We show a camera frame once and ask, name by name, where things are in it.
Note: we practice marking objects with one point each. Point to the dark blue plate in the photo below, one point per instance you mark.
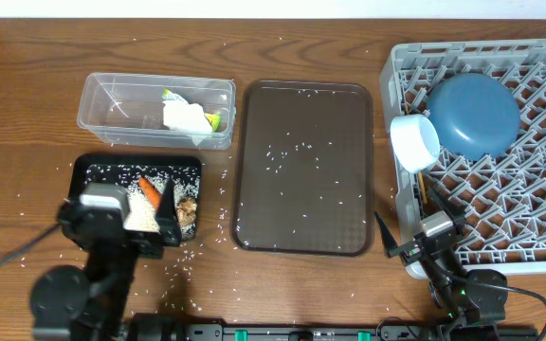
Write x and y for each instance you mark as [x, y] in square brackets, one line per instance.
[474, 115]

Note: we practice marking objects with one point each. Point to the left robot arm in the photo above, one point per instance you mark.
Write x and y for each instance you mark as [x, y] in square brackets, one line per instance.
[71, 303]

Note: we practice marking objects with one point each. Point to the clear plastic bin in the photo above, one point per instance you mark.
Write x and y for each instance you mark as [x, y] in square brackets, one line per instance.
[127, 109]

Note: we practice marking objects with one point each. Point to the white napkin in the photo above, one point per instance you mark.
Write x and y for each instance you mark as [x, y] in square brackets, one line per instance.
[185, 117]

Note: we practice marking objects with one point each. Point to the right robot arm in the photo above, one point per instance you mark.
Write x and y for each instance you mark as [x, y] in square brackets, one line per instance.
[474, 308]

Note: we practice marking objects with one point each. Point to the pile of white rice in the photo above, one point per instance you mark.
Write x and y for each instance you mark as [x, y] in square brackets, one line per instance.
[185, 179]

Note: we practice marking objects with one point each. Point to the orange carrot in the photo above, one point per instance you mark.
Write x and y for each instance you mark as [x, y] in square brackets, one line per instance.
[150, 192]

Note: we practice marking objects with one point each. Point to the yellow green snack wrapper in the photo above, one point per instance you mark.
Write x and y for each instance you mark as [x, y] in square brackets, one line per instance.
[213, 119]

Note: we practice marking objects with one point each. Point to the black plastic tray bin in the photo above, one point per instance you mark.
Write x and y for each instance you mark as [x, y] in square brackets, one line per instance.
[83, 162]

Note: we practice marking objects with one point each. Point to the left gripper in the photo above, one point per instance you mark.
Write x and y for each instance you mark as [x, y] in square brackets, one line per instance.
[128, 237]

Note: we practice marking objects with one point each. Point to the brown serving tray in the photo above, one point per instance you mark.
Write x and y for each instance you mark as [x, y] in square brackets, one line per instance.
[305, 169]

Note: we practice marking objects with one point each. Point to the light blue rice bowl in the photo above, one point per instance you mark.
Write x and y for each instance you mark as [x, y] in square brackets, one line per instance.
[415, 142]

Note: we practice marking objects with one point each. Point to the brown food scrap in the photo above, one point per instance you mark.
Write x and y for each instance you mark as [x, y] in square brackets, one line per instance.
[186, 211]

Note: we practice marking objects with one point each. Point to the wooden chopstick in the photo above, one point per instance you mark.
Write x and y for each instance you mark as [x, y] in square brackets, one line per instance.
[422, 188]

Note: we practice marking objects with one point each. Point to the grey dishwasher rack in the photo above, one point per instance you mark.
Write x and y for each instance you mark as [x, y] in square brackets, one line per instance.
[504, 197]

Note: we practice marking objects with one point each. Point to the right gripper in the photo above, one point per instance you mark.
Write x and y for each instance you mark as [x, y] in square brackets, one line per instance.
[415, 247]

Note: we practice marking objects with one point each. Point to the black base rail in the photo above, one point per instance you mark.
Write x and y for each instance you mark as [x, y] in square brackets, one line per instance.
[216, 332]

